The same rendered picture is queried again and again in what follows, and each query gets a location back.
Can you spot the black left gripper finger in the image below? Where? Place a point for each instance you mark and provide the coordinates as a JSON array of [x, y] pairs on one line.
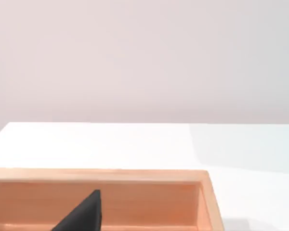
[[88, 214]]

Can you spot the shallow salmon-coloured box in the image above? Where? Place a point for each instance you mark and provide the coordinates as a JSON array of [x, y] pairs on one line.
[[149, 202]]

